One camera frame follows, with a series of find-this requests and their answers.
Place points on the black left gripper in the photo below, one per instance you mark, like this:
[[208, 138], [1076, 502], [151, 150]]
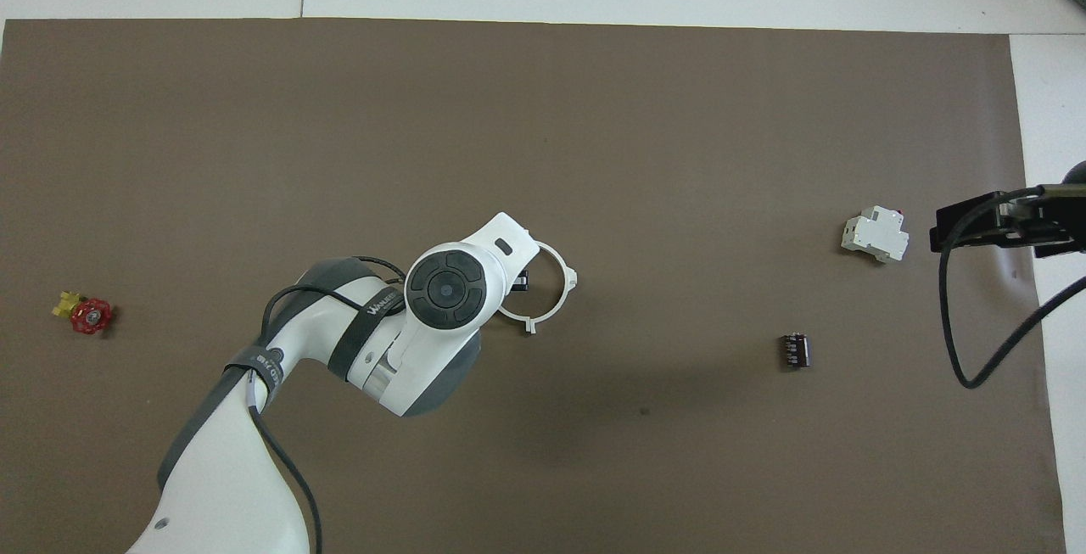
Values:
[[521, 281]]

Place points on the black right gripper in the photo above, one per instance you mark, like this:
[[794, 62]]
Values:
[[1018, 221]]

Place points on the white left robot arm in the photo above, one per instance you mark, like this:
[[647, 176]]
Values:
[[445, 287]]

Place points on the white circuit breaker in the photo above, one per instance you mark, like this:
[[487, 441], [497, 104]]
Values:
[[874, 236]]

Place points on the small black connector block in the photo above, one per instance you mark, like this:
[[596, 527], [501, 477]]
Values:
[[796, 350]]

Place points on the brown table mat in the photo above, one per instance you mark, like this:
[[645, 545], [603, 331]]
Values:
[[679, 130]]

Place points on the red and yellow valve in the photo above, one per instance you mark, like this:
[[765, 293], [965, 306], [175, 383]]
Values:
[[90, 316]]

